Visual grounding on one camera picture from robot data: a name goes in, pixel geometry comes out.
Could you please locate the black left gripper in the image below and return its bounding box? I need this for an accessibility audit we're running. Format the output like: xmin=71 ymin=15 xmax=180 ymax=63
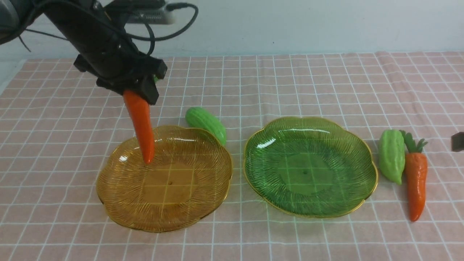
xmin=74 ymin=37 xmax=167 ymax=105

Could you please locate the black left camera cable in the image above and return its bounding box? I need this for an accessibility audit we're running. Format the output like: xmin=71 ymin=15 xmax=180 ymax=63
xmin=120 ymin=2 xmax=199 ymax=57

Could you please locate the amber glass plate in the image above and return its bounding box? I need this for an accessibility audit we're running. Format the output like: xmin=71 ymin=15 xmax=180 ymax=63
xmin=96 ymin=125 xmax=233 ymax=233

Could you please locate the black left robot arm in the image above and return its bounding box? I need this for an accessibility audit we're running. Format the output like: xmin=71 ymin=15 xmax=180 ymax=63
xmin=1 ymin=0 xmax=167 ymax=105

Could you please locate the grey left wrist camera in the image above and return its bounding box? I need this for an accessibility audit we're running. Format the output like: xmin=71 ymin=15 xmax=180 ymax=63
xmin=127 ymin=0 xmax=175 ymax=25

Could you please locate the green toy gourd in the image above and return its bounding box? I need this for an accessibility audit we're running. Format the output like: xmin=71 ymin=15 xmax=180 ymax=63
xmin=378 ymin=129 xmax=405 ymax=185
xmin=185 ymin=106 xmax=227 ymax=146

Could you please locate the orange toy carrot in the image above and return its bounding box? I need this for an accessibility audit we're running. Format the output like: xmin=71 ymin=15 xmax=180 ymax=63
xmin=123 ymin=79 xmax=154 ymax=165
xmin=400 ymin=130 xmax=428 ymax=222

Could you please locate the green glass plate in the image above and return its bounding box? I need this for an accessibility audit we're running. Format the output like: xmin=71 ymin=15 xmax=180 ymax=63
xmin=243 ymin=117 xmax=378 ymax=218

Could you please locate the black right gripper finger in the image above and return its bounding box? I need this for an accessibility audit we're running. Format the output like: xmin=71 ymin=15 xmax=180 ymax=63
xmin=451 ymin=132 xmax=464 ymax=152

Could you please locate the pink checkered tablecloth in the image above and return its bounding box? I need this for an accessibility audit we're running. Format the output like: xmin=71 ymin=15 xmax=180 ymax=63
xmin=0 ymin=52 xmax=464 ymax=261

